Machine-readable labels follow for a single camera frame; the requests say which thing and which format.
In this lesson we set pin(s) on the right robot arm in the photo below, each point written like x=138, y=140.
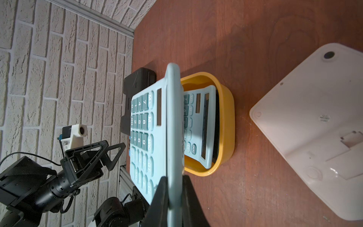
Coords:
x=112, y=213

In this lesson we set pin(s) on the light blue calculator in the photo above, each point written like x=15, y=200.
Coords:
x=199, y=120

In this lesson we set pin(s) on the yellow storage box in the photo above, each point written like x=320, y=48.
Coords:
x=227, y=122

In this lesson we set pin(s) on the white calculator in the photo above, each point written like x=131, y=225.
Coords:
x=314, y=119

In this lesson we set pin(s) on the grey blue calculator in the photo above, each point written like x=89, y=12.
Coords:
x=156, y=135

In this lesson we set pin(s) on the black tool case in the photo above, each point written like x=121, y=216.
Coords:
x=139, y=80

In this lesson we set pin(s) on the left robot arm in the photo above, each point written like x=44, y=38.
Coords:
x=29, y=190

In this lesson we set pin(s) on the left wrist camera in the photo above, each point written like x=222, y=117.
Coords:
x=73, y=136

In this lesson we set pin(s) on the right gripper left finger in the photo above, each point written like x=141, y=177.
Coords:
x=156, y=215

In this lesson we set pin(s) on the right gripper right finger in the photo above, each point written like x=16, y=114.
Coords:
x=192, y=213

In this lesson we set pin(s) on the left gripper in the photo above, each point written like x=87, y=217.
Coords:
x=80, y=166

